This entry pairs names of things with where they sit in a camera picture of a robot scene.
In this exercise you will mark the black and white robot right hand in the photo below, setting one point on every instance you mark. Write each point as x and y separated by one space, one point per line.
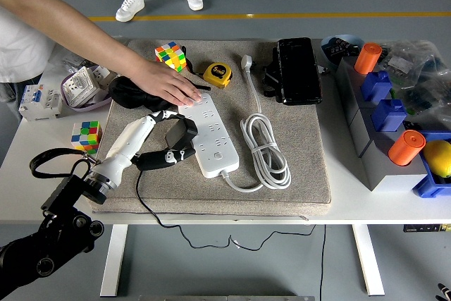
444 293

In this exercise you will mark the person's hand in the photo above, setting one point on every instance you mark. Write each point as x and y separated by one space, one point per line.
165 82

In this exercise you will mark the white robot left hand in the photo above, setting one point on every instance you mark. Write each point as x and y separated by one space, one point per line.
130 139

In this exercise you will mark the white power strip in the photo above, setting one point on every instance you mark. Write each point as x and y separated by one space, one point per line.
215 139

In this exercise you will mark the person's forearm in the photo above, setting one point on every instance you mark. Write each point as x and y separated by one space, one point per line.
88 40

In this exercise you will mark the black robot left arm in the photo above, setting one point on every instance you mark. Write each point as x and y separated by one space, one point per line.
56 237

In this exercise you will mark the large colourful puzzle cube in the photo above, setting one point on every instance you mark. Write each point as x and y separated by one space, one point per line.
171 58

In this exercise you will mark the black cloth bundle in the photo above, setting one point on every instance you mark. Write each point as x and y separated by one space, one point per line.
123 93

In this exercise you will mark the small colourful puzzle cube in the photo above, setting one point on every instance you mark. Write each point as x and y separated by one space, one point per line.
86 137

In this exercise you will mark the purple tray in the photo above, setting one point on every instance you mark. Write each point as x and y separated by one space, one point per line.
91 106

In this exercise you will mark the yellow tape measure with print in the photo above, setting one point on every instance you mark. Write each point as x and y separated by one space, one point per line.
217 74

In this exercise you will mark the grey-brown mat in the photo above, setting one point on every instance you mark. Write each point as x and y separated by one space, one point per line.
169 188

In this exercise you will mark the table control panel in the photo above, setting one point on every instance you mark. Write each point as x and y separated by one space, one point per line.
426 227

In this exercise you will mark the white table leg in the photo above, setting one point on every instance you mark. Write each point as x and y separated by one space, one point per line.
368 262
114 262

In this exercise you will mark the clear bag of metal parts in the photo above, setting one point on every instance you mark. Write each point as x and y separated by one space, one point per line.
68 63

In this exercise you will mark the white circuit breaker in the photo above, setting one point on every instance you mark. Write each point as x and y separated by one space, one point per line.
38 103

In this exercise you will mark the blue bin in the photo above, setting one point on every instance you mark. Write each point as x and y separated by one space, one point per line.
428 186

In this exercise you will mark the glossy black case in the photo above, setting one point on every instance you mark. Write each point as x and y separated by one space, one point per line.
299 72

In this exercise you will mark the grey block holder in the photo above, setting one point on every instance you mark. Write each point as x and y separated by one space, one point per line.
380 174

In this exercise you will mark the yellow lemon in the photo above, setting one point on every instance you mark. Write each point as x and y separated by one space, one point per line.
438 158

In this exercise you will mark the orange cylinder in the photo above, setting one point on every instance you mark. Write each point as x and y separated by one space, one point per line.
405 147
366 58

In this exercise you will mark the black parts packet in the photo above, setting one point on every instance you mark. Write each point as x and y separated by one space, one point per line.
340 49

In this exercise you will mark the blue block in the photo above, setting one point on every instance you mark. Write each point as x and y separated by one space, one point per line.
375 86
387 116

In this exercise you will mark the light blue bowl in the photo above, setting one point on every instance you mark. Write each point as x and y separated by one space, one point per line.
354 38

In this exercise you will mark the clear bag of dark parts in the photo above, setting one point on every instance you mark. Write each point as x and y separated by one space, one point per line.
430 96

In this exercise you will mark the clear bag with white label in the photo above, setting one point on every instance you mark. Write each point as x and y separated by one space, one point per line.
405 58

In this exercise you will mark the small white wall socket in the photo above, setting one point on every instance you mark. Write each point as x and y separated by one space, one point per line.
104 74

